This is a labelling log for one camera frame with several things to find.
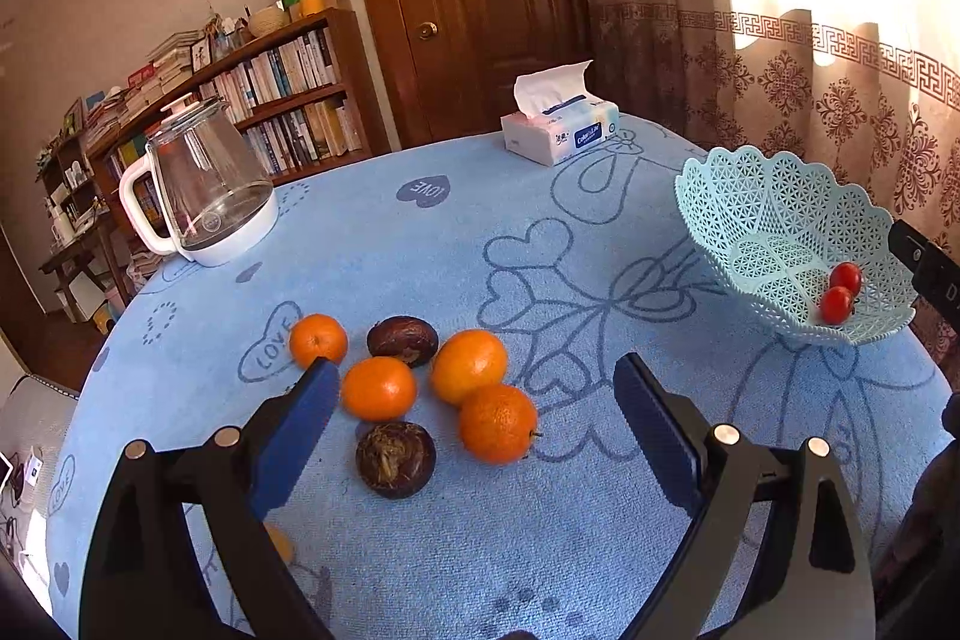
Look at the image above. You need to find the patterned beige curtain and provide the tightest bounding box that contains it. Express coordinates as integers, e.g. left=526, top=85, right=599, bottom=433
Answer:
left=562, top=0, right=960, bottom=386

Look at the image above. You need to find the small round tan fruit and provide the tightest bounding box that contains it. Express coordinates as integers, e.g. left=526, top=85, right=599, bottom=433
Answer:
left=264, top=523, right=295, bottom=566

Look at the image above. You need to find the stack of books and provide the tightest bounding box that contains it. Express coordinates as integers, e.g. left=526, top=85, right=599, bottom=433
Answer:
left=82, top=31, right=205, bottom=140

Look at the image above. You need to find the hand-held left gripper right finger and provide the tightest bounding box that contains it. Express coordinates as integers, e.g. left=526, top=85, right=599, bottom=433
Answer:
left=613, top=353, right=877, bottom=640

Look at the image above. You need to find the dark brown round fruit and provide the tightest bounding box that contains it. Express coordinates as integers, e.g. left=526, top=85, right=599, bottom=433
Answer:
left=366, top=316, right=440, bottom=368
left=355, top=420, right=436, bottom=500

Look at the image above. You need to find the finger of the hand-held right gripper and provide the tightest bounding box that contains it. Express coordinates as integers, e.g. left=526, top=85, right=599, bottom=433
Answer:
left=888, top=219, right=960, bottom=320

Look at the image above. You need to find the blue heart print tablecloth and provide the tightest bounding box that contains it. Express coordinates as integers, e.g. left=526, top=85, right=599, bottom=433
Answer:
left=45, top=111, right=953, bottom=640

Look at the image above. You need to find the light blue lattice fruit basket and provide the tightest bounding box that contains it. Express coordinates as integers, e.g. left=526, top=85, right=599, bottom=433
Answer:
left=675, top=145, right=917, bottom=347

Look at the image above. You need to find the glass kettle with white base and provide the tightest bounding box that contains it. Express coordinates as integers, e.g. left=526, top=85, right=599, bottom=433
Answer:
left=118, top=94, right=278, bottom=268

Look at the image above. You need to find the orange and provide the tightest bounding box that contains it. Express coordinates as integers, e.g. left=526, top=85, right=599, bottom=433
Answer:
left=341, top=356, right=419, bottom=423
left=289, top=313, right=350, bottom=369
left=428, top=329, right=509, bottom=407
left=458, top=383, right=542, bottom=465

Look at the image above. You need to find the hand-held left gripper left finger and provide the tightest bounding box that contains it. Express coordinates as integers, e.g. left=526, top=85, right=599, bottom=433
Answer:
left=79, top=356, right=341, bottom=640

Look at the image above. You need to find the woven bowl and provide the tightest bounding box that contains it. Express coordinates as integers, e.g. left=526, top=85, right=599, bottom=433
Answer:
left=247, top=6, right=291, bottom=38

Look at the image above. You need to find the wooden desk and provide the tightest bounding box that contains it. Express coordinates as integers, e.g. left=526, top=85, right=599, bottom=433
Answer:
left=37, top=220, right=130, bottom=320

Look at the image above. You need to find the small open wooden shelf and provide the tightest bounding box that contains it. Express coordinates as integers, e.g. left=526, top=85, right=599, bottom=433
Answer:
left=34, top=130, right=104, bottom=236

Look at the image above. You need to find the white tissue pack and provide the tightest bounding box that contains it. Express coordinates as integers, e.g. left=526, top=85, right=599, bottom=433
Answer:
left=500, top=59, right=620, bottom=167

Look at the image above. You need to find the wooden bookshelf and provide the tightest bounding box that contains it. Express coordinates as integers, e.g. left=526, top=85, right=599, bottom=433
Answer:
left=86, top=8, right=391, bottom=281

